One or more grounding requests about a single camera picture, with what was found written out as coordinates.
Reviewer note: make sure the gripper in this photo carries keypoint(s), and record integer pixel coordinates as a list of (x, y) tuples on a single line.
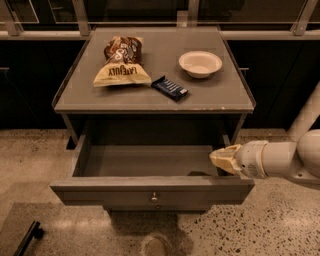
[(250, 158)]

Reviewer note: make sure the grey top drawer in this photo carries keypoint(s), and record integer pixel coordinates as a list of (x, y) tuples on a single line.
[(131, 170)]

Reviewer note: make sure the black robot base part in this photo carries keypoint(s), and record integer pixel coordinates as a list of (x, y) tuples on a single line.
[(34, 232)]

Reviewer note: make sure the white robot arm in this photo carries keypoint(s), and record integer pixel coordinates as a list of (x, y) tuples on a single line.
[(297, 160)]

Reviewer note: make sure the grey drawer cabinet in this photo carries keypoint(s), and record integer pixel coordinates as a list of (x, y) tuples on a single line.
[(214, 108)]

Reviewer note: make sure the blue snack bar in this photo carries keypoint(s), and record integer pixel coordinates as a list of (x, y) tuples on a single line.
[(169, 88)]

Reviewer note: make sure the white paper bowl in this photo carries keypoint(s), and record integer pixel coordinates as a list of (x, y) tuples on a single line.
[(200, 64)]

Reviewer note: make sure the yellow brown chip bag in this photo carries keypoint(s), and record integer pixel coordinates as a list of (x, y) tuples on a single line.
[(123, 55)]

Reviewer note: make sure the metal railing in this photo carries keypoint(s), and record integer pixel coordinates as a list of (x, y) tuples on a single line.
[(12, 28)]

